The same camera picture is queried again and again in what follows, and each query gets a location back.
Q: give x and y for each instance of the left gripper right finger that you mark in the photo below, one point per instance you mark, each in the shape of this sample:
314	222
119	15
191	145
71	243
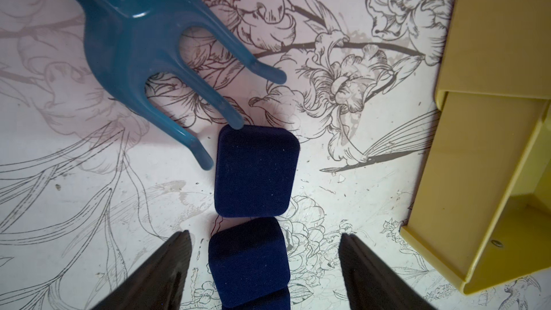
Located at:
370	283

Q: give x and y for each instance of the three-drawer cabinet frame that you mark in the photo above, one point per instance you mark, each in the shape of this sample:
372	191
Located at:
497	48

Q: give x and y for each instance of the small navy brooch box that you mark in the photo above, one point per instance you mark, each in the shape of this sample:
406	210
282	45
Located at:
255	171

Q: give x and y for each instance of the yellow bottom drawer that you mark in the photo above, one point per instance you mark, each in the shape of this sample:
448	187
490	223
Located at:
481	216

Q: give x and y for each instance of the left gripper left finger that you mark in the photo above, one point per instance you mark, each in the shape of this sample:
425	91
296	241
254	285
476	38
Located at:
159	282

